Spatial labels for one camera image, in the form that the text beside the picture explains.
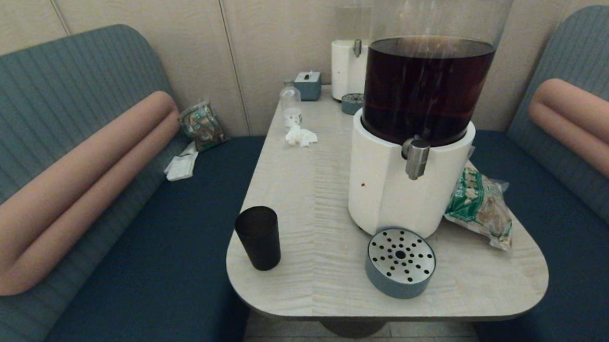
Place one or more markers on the black plastic cup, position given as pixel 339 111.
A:
pixel 258 241

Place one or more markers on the silver dispenser tap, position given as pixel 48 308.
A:
pixel 417 160

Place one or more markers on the crumpled white tissue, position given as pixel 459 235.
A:
pixel 300 136

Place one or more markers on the clear plastic bottle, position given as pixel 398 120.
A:
pixel 290 104

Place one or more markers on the small round drip tray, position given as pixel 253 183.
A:
pixel 352 105

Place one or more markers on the blue grey tissue box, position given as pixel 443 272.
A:
pixel 308 87

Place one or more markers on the large dispenser with dark tea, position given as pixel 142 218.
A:
pixel 389 187

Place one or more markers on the small white drink dispenser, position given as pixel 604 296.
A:
pixel 346 70

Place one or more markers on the brown green snack bag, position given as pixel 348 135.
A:
pixel 203 127

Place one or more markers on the white napkin pack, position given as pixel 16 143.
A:
pixel 182 167

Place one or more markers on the round perforated drip tray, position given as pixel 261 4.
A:
pixel 400 262

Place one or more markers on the green white snack bag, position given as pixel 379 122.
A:
pixel 478 209

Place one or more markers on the teal bench with long bolster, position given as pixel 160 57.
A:
pixel 131 253

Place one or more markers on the long pink bolster cushion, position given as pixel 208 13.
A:
pixel 76 188

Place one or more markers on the teal bench with short bolster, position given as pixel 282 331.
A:
pixel 575 256

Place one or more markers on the short pink bolster cushion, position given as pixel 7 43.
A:
pixel 583 120

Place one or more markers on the dark table pedestal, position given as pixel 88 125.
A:
pixel 353 329

